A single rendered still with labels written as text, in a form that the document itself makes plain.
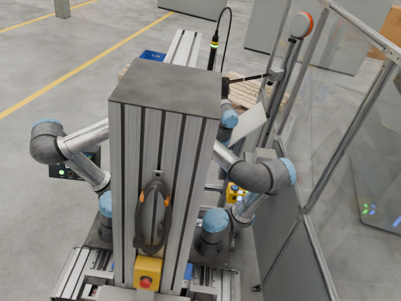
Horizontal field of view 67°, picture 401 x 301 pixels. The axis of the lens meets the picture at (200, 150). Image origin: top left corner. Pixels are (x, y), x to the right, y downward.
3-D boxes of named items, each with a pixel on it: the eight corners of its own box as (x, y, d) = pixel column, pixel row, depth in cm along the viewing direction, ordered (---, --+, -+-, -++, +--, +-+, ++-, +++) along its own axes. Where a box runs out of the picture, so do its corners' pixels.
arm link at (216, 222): (195, 227, 152) (199, 209, 144) (218, 220, 158) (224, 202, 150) (206, 246, 144) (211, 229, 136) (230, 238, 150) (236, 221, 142)
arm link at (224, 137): (205, 139, 153) (209, 120, 146) (224, 135, 158) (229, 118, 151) (212, 149, 148) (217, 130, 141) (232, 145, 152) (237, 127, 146)
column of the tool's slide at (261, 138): (236, 206, 322) (295, 34, 211) (241, 211, 317) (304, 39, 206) (232, 208, 318) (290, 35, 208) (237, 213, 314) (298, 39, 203)
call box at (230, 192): (249, 195, 199) (253, 184, 193) (250, 207, 192) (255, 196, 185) (225, 193, 198) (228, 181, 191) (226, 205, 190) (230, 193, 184)
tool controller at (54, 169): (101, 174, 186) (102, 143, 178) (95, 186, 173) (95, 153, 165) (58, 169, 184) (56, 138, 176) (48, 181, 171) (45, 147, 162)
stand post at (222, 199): (215, 226, 297) (244, 129, 226) (216, 233, 290) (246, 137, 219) (211, 225, 297) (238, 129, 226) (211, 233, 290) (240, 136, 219)
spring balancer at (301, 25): (292, 33, 213) (285, 33, 210) (299, 8, 204) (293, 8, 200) (309, 41, 204) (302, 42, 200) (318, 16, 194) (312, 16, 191)
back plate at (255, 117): (191, 140, 260) (191, 140, 260) (258, 93, 232) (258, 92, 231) (190, 184, 219) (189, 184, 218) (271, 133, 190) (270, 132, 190)
